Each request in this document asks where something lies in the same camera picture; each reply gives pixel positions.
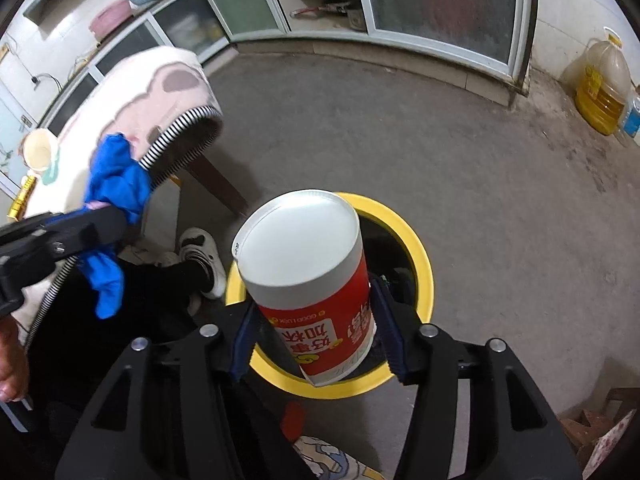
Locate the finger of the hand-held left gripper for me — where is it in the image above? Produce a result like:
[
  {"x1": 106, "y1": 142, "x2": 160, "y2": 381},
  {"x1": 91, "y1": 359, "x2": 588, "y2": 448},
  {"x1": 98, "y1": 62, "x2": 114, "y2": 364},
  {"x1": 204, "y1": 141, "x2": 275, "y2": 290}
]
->
[{"x1": 0, "y1": 207, "x2": 130, "y2": 267}]

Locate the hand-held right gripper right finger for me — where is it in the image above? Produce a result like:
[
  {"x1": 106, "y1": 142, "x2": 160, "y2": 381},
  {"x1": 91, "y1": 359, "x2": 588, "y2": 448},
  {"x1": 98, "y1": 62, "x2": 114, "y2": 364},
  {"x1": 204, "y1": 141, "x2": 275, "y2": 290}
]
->
[{"x1": 367, "y1": 275, "x2": 583, "y2": 480}]

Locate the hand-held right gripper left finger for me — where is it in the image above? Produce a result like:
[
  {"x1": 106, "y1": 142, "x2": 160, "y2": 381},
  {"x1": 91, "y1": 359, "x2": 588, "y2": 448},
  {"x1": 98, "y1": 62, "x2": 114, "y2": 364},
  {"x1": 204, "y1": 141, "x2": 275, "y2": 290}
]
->
[{"x1": 52, "y1": 305, "x2": 301, "y2": 480}]

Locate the blue cloth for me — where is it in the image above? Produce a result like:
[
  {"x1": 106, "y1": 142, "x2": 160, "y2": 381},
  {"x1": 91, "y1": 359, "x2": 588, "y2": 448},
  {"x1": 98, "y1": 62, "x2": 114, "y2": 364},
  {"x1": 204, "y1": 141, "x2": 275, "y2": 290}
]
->
[{"x1": 82, "y1": 132, "x2": 153, "y2": 321}]

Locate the yellow rimmed black trash can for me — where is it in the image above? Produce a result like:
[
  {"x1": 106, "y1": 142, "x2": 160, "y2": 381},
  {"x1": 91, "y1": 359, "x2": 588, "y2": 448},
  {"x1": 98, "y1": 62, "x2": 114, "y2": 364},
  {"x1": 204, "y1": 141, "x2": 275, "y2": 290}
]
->
[{"x1": 225, "y1": 191, "x2": 433, "y2": 401}]

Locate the red white plastic jar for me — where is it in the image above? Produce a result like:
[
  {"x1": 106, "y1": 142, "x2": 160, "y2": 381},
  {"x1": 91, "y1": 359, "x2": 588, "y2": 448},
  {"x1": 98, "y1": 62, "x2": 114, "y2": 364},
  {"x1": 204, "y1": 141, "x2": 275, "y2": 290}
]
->
[{"x1": 231, "y1": 189, "x2": 378, "y2": 388}]

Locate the person's left hand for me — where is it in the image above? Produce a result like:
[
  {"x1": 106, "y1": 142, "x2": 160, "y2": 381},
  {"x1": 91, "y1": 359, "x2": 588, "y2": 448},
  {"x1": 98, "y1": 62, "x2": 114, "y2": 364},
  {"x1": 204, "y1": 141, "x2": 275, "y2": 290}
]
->
[{"x1": 0, "y1": 317, "x2": 31, "y2": 403}]

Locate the gold bottle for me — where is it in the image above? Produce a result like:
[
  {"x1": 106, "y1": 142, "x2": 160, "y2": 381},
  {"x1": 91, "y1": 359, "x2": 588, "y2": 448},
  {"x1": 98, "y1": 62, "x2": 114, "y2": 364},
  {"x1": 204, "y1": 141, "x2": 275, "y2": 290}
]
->
[{"x1": 7, "y1": 175, "x2": 41, "y2": 221}]

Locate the red plastic piece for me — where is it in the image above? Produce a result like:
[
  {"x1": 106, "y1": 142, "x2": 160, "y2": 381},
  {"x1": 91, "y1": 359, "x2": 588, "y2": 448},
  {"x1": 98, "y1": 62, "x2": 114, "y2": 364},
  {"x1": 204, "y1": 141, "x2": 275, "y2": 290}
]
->
[{"x1": 281, "y1": 402, "x2": 307, "y2": 443}]

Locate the cream paper cup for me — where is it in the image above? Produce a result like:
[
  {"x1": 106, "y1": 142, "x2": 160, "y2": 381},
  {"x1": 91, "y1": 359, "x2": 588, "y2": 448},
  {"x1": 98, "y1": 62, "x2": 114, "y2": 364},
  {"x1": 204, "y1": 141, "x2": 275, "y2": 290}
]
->
[{"x1": 19, "y1": 128, "x2": 58, "y2": 173}]

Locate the white shoe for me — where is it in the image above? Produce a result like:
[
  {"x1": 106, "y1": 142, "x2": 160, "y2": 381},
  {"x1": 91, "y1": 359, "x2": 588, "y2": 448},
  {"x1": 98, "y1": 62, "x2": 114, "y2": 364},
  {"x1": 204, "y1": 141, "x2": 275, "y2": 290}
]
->
[{"x1": 177, "y1": 227, "x2": 228, "y2": 300}]

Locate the person's black clothing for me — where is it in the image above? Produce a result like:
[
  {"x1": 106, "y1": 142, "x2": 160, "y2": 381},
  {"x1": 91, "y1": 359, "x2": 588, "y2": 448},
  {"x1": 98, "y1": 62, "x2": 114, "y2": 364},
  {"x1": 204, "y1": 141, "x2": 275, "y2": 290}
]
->
[{"x1": 20, "y1": 257, "x2": 236, "y2": 480}]

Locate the printed cloth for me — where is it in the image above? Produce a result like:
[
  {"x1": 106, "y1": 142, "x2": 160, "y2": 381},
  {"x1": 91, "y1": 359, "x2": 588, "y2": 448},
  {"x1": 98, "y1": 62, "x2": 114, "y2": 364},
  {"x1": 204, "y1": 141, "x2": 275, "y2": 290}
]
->
[{"x1": 292, "y1": 435, "x2": 381, "y2": 480}]

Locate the flower printed glass door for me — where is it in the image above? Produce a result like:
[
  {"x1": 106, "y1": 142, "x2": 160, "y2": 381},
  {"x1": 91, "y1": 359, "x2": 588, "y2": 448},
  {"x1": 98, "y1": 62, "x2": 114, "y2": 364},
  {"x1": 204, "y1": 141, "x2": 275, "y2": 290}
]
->
[{"x1": 0, "y1": 80, "x2": 36, "y2": 201}]

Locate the cartoon printed quilted blanket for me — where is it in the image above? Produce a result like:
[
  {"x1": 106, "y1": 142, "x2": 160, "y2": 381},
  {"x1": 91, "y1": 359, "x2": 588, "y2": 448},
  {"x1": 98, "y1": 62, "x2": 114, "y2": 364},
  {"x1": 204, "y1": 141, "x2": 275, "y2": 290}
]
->
[{"x1": 10, "y1": 45, "x2": 223, "y2": 346}]

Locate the pink cooking pot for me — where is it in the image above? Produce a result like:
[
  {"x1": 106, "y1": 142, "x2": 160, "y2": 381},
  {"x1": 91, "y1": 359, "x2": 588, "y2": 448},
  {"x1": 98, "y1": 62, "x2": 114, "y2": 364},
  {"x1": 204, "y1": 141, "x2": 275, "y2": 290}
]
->
[{"x1": 90, "y1": 0, "x2": 133, "y2": 36}]

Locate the brown wooden stool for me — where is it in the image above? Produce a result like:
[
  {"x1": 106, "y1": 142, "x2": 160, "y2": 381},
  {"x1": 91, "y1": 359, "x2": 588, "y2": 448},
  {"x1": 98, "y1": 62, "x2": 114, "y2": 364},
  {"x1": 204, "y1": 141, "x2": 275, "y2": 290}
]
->
[{"x1": 560, "y1": 385, "x2": 640, "y2": 480}]

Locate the clear water bottle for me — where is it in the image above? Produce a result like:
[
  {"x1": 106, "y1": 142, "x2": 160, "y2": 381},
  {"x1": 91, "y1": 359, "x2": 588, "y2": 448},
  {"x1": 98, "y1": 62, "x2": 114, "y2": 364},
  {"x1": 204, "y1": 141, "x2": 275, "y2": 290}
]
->
[{"x1": 620, "y1": 87, "x2": 640, "y2": 146}]

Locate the large yellow oil bottle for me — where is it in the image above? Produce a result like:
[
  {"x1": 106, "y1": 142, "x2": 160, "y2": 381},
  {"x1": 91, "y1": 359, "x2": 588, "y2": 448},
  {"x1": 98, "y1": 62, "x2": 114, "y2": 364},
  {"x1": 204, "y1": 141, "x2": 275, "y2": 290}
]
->
[{"x1": 574, "y1": 27, "x2": 632, "y2": 136}]

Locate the glass door kitchen cabinet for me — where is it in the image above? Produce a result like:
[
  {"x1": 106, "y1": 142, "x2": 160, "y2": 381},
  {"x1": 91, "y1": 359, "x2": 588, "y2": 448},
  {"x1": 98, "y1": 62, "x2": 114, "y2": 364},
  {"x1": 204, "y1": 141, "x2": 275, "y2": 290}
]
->
[{"x1": 37, "y1": 0, "x2": 538, "y2": 126}]

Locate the wall socket with cable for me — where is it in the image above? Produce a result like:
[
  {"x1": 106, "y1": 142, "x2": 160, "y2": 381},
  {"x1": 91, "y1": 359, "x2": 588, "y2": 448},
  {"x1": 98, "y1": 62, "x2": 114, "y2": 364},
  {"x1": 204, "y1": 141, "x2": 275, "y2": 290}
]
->
[{"x1": 29, "y1": 73, "x2": 63, "y2": 92}]

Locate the red handled utensil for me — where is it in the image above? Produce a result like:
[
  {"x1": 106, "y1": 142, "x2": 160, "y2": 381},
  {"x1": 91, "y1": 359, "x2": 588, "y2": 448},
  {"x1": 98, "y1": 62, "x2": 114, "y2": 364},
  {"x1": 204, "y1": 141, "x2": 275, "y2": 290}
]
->
[{"x1": 290, "y1": 2, "x2": 351, "y2": 17}]

